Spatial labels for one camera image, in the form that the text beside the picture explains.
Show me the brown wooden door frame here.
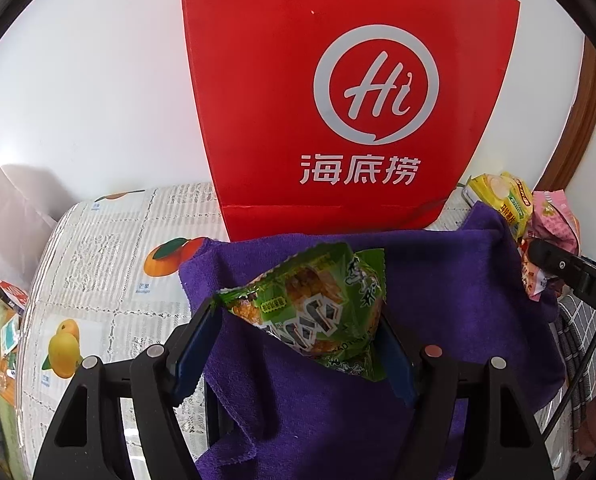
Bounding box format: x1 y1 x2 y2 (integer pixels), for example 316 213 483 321
535 37 596 193

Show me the fruit print tablecloth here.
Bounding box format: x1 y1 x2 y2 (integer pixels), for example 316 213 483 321
15 182 578 480

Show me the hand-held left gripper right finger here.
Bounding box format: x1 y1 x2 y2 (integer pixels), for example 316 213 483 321
378 312 573 480

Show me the small pink snack packet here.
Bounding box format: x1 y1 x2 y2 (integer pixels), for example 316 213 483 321
520 189 582 303

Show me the grey checked cloth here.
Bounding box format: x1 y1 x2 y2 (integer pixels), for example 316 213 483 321
532 292 596 461

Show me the red paper bag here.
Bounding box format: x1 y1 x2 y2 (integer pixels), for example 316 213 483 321
179 0 522 243

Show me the yellow snack packet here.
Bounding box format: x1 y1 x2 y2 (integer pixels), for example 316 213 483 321
464 172 536 241

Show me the green snack packet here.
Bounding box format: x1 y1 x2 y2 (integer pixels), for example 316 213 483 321
217 241 389 382

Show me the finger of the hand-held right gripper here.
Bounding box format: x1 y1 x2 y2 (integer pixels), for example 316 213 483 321
528 239 586 281

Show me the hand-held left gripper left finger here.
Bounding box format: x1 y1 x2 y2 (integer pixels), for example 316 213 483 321
33 297 225 480

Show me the purple towel cloth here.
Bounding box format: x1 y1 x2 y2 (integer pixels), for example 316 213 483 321
178 201 567 480

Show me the red white box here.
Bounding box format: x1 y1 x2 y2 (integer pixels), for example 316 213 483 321
0 281 30 316

